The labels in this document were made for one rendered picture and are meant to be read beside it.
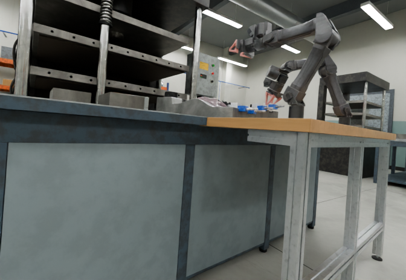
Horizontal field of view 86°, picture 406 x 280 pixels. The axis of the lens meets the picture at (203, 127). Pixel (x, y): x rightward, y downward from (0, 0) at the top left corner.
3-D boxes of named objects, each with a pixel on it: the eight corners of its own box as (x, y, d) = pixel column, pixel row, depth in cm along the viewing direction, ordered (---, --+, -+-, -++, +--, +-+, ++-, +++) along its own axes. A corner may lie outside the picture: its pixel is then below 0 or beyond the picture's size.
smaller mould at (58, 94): (90, 107, 90) (91, 92, 90) (52, 103, 81) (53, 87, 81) (82, 108, 103) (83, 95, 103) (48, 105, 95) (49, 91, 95)
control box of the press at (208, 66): (211, 202, 223) (222, 58, 223) (187, 207, 204) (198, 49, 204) (198, 196, 240) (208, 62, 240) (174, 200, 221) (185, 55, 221)
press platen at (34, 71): (186, 99, 195) (187, 94, 195) (29, 74, 127) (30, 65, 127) (150, 103, 253) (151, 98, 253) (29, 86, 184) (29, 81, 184)
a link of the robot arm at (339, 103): (342, 117, 131) (324, 65, 131) (335, 117, 138) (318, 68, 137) (351, 113, 132) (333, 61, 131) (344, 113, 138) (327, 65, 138)
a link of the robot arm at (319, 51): (280, 98, 99) (322, 25, 87) (287, 100, 103) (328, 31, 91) (290, 105, 95) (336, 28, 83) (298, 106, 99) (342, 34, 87)
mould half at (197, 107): (253, 122, 122) (254, 102, 122) (232, 118, 100) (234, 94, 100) (183, 119, 150) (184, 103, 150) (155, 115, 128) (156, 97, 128)
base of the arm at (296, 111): (277, 103, 93) (292, 101, 87) (299, 107, 106) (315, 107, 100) (275, 121, 93) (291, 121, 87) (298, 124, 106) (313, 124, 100)
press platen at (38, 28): (188, 71, 195) (189, 66, 195) (32, 30, 127) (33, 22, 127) (152, 81, 253) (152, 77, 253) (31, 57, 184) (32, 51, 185)
